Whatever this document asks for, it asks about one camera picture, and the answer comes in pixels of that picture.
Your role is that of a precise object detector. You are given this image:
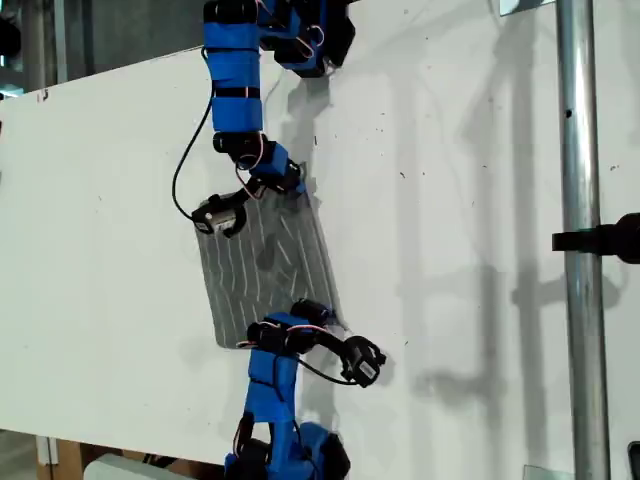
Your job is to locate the grey striped towel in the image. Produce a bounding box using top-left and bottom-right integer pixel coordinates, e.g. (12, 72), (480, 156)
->
(193, 185), (349, 350)

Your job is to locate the grey metal upright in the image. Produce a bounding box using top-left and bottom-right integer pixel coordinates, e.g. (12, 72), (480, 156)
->
(52, 0), (69, 84)

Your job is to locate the wooden table leg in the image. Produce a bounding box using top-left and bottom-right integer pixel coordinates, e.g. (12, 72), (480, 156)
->
(52, 439), (84, 480)

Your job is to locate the black clamp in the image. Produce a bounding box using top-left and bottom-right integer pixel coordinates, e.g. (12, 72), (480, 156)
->
(551, 212), (640, 266)

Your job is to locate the dark round object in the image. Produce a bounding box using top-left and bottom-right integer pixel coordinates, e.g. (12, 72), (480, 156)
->
(0, 14), (22, 57)

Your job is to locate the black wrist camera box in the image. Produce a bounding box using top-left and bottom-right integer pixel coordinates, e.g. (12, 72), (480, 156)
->
(339, 335), (387, 389)
(192, 193), (246, 239)

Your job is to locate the black camera cable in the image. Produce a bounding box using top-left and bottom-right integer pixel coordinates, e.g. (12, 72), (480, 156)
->
(297, 357), (360, 387)
(171, 94), (214, 221)

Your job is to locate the white bracket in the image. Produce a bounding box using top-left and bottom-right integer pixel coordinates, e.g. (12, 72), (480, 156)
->
(35, 435), (59, 467)

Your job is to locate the steel post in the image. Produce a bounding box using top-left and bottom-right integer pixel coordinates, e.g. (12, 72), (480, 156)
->
(554, 0), (614, 480)

